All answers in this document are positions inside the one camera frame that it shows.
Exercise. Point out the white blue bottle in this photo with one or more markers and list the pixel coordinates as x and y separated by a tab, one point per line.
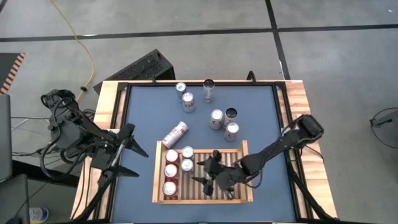
38	214

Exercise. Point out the black table clamp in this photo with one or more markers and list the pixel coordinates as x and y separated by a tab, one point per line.
154	81
251	76

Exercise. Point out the hazard-striped black floor mat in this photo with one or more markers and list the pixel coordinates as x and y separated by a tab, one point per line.
7	68

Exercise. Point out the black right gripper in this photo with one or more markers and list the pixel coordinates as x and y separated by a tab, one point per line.
225	180

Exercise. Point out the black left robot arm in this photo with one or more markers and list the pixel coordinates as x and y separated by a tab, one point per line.
74	130

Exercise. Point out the black base bar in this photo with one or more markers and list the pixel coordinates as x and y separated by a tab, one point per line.
31	169

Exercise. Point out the blue table mat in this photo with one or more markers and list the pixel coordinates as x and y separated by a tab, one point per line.
140	193

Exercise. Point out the silver Diet Coke can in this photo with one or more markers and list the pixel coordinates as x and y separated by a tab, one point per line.
216	119
188	102
232	131

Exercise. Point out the blue silver Red Bull can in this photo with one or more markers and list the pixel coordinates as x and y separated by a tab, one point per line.
187	152
180	88
187	165

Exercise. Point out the red-silver can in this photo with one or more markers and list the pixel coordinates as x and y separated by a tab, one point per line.
175	134

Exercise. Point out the black mesh computer case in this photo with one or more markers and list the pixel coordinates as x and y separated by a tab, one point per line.
140	68

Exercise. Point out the slatted wooden shelf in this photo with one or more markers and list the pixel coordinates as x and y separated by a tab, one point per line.
202	201

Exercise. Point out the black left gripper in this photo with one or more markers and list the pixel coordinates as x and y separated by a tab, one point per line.
107	155

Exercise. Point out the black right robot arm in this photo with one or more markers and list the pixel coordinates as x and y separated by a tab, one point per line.
273	149

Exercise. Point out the red Fanta strawberry can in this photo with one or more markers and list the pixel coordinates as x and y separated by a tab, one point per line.
171	156
170	171
169	190

